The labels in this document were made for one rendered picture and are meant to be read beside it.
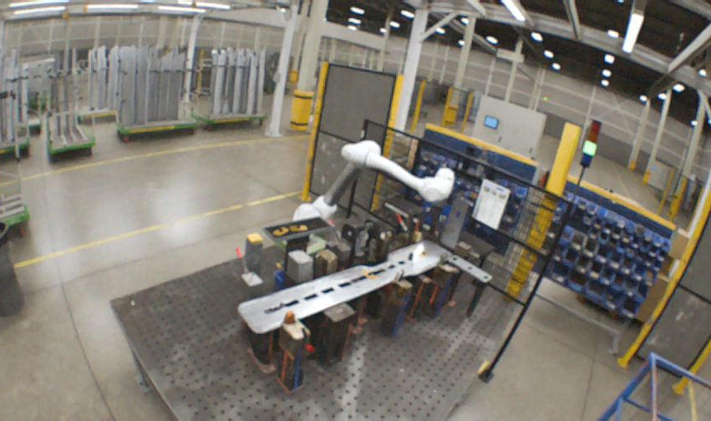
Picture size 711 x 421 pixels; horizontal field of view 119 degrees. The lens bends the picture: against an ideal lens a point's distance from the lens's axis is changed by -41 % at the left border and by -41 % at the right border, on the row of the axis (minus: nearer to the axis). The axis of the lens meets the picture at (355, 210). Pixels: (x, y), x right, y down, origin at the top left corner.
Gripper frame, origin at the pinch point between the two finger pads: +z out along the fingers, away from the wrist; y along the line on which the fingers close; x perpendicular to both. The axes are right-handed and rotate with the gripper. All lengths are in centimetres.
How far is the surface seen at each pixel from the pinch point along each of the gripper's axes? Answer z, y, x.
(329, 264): 8, -12, -65
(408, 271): 13.0, 8.7, -24.2
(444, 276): 13.9, 22.4, -8.0
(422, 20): -191, -298, 323
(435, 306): 34.0, 24.1, -8.4
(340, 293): 13, 5, -70
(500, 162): -22, -44, 188
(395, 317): 29, 21, -43
